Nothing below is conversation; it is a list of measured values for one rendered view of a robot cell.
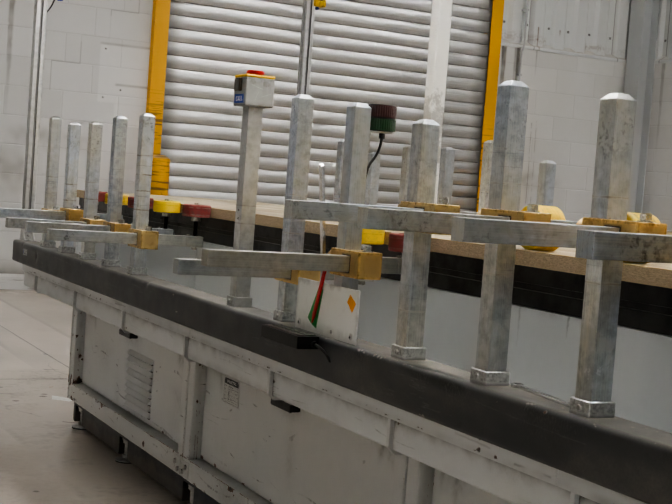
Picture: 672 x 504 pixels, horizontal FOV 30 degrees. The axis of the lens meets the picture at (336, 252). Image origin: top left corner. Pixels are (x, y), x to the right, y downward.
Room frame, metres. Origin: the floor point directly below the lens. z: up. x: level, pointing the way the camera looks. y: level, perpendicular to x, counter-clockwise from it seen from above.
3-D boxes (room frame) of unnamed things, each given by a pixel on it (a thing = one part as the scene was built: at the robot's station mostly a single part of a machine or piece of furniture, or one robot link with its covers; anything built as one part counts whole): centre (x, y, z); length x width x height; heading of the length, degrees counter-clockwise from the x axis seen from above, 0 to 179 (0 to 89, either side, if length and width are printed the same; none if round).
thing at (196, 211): (3.52, 0.40, 0.85); 0.08 x 0.08 x 0.11
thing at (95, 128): (3.93, 0.78, 0.89); 0.04 x 0.04 x 0.48; 27
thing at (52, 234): (3.43, 0.57, 0.80); 0.43 x 0.03 x 0.04; 117
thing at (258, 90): (2.83, 0.21, 1.18); 0.07 x 0.07 x 0.08; 27
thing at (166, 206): (3.74, 0.51, 0.85); 0.08 x 0.08 x 0.11
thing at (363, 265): (2.36, -0.04, 0.85); 0.14 x 0.06 x 0.05; 27
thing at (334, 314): (2.39, 0.01, 0.75); 0.26 x 0.01 x 0.10; 27
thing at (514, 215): (1.91, -0.26, 0.95); 0.14 x 0.06 x 0.05; 27
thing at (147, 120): (3.49, 0.55, 0.91); 0.04 x 0.04 x 0.48; 27
